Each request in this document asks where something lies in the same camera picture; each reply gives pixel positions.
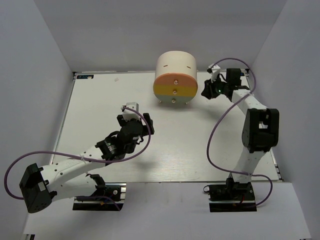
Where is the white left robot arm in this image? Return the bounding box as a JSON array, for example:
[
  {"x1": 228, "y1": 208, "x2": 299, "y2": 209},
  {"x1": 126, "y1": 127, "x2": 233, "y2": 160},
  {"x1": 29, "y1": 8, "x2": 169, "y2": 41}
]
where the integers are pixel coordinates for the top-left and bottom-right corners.
[{"x1": 19, "y1": 112, "x2": 155, "y2": 214}]

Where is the blue label sticker left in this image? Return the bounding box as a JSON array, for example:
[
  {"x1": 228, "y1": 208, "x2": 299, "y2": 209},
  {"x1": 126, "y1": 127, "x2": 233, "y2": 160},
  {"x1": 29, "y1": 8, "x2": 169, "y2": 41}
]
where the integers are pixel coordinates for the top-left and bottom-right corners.
[{"x1": 76, "y1": 74, "x2": 94, "y2": 79}]

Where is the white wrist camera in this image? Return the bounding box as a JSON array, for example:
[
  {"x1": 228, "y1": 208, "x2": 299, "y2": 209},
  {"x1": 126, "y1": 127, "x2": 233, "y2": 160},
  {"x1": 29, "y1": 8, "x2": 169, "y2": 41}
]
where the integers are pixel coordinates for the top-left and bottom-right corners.
[
  {"x1": 121, "y1": 102, "x2": 140, "y2": 122},
  {"x1": 206, "y1": 64, "x2": 221, "y2": 82}
]

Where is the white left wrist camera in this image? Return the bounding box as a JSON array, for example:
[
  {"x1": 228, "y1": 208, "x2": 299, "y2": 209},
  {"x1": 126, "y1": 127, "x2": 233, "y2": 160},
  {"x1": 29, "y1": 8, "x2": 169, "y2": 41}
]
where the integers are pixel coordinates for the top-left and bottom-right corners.
[{"x1": 121, "y1": 102, "x2": 140, "y2": 122}]

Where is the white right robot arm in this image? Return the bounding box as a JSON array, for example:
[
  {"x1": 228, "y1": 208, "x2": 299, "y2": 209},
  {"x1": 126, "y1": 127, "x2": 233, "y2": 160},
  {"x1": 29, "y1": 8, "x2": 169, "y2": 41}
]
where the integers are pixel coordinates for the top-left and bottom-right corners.
[{"x1": 201, "y1": 65, "x2": 280, "y2": 200}]

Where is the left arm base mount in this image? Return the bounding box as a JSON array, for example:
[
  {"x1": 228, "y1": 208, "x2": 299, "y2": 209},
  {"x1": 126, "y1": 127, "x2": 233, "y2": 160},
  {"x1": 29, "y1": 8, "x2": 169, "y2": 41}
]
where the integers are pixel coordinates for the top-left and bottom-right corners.
[{"x1": 72, "y1": 183, "x2": 127, "y2": 212}]

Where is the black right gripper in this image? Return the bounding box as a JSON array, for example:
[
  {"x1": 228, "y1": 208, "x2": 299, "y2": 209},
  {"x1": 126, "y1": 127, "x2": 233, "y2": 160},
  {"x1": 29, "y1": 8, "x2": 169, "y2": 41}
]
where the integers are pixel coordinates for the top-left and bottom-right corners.
[{"x1": 202, "y1": 74, "x2": 230, "y2": 100}]

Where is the round cream drawer organizer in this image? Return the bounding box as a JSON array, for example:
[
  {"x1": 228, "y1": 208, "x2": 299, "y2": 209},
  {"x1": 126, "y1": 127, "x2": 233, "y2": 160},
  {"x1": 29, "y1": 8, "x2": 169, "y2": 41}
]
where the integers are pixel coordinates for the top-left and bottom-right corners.
[{"x1": 153, "y1": 50, "x2": 198, "y2": 104}]

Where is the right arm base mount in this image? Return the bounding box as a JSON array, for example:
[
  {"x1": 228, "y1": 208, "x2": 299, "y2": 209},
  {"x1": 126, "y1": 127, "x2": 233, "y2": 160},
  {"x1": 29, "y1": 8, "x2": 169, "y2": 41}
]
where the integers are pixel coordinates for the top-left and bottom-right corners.
[{"x1": 203, "y1": 182, "x2": 257, "y2": 213}]

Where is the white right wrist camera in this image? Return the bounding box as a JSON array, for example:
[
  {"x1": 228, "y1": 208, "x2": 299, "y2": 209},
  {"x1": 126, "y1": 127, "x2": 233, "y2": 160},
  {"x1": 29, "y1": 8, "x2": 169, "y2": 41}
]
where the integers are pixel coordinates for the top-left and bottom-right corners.
[{"x1": 206, "y1": 64, "x2": 221, "y2": 82}]

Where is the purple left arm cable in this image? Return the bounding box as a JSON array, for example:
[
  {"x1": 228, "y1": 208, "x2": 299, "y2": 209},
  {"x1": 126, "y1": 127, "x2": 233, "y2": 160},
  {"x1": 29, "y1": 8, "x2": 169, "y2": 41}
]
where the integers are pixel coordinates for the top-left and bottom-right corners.
[{"x1": 4, "y1": 106, "x2": 153, "y2": 211}]

